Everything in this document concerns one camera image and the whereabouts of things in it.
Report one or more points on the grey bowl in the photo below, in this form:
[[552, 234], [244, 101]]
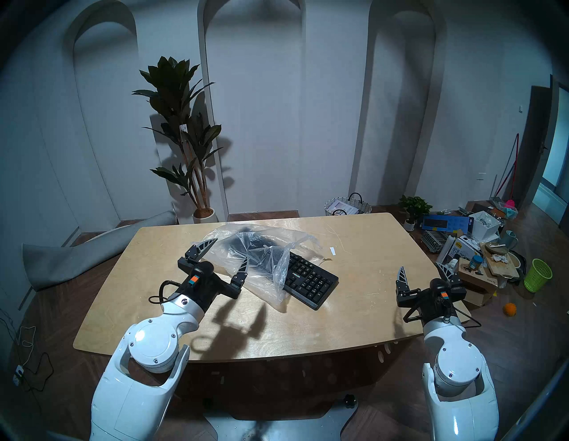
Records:
[[497, 249]]

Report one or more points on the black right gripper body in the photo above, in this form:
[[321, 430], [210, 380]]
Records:
[[438, 295]]

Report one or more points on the teal mug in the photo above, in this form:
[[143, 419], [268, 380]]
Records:
[[510, 240]]

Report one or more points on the blue lidded jar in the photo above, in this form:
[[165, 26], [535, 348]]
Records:
[[475, 262]]

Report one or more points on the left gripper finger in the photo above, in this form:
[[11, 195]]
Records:
[[243, 269], [200, 250]]

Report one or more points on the wooden cutting board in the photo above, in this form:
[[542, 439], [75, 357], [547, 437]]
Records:
[[502, 266]]

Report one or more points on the brown cardboard box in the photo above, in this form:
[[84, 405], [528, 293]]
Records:
[[478, 289]]

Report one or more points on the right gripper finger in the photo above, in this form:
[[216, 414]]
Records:
[[449, 274], [402, 282]]

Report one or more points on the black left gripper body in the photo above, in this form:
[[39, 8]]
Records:
[[200, 284]]

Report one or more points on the white power strip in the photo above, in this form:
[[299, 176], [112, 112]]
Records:
[[18, 375]]

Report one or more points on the tall potted plant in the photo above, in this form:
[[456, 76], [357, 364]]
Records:
[[171, 84]]

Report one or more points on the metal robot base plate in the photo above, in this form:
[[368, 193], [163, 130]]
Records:
[[275, 429]]

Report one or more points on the white plastic container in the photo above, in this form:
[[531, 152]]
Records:
[[484, 226]]

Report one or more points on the white paper roll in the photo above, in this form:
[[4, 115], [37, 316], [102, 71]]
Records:
[[446, 250]]

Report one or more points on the orange fruit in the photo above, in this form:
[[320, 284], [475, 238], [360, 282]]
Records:
[[510, 309]]

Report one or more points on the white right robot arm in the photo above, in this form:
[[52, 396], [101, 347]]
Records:
[[458, 369]]

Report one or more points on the blue keyboard box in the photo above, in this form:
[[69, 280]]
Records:
[[444, 222]]

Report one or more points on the black computer keyboard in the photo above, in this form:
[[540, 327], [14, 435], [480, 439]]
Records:
[[311, 280]]

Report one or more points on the small potted plant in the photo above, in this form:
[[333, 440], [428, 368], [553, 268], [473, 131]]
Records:
[[415, 206]]

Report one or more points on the clear plastic bag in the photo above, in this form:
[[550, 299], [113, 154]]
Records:
[[215, 255]]

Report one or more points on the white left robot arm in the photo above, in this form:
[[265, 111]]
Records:
[[151, 342]]

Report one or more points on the white printed carton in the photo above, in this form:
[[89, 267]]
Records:
[[466, 246]]

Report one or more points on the dark brown door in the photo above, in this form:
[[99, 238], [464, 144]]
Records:
[[535, 146]]

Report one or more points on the green waste basket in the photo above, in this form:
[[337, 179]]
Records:
[[538, 275]]

